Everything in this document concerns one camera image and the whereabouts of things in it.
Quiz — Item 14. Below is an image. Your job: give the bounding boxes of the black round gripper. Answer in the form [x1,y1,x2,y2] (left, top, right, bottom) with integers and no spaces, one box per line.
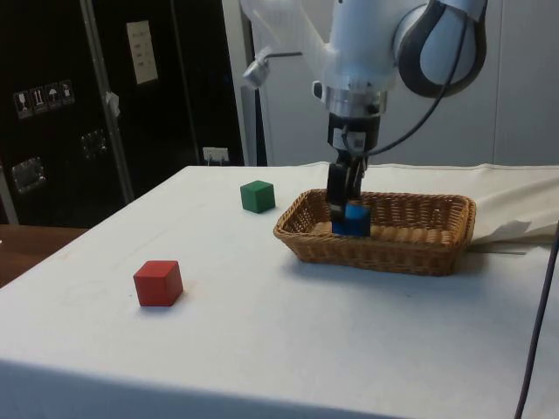
[327,112,381,224]

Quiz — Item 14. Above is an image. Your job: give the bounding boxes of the pale locker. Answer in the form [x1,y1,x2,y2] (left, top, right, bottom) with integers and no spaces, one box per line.
[492,0,559,168]
[222,0,495,168]

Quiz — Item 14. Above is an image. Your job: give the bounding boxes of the blue cube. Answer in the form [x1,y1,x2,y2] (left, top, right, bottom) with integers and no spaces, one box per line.
[331,203,372,239]

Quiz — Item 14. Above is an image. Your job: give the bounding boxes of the wicker basket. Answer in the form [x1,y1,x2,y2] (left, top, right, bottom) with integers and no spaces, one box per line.
[273,188,478,278]

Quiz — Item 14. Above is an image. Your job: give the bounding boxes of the black cable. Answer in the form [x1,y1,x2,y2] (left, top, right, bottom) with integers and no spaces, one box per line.
[514,216,559,419]
[342,0,475,156]

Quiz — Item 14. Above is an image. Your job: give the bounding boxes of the red cube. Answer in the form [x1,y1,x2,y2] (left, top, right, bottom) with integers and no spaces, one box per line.
[133,259,184,308]

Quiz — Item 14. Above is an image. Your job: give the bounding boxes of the green cube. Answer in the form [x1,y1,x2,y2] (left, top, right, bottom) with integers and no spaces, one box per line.
[239,180,276,215]

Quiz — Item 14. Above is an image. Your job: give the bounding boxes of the black cabinet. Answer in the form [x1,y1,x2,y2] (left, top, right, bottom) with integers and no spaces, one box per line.
[0,0,246,229]

